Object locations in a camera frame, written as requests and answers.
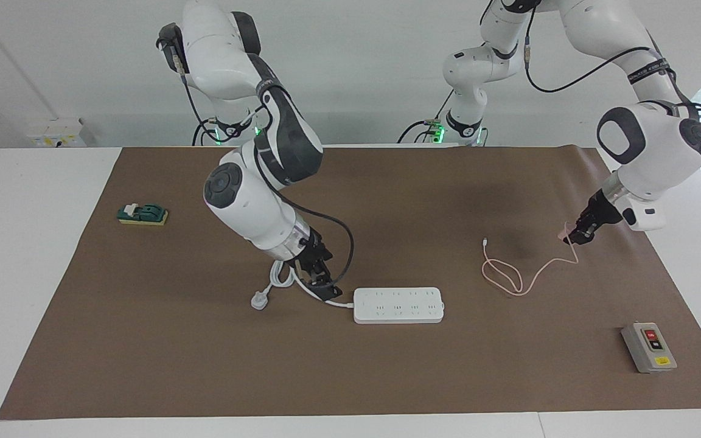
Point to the grey on-off switch box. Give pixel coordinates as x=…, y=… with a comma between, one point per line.
x=648, y=347

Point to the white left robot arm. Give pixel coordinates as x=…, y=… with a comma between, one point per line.
x=648, y=158

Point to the pink charger adapter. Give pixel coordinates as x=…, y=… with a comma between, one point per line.
x=566, y=231

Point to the white power strip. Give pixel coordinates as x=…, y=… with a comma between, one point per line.
x=399, y=306

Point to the green knife switch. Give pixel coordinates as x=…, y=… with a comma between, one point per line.
x=143, y=214

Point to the white wall socket box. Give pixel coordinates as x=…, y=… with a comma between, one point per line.
x=55, y=132

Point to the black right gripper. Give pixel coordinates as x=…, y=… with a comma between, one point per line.
x=311, y=255

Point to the brown table mat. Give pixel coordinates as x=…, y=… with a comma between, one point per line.
x=350, y=371

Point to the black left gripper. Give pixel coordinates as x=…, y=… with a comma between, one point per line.
x=600, y=213

